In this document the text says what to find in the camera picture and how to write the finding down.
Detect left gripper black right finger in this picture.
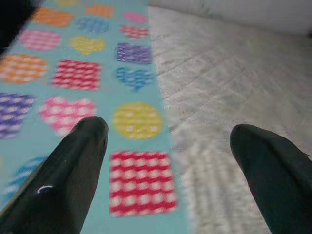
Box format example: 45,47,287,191
230,123,312,234

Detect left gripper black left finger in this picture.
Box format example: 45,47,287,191
0,116,109,234

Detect teal blanket coloured hearts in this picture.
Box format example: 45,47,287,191
0,0,193,234

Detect grey quilted mattress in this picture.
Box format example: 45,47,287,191
148,6,312,234

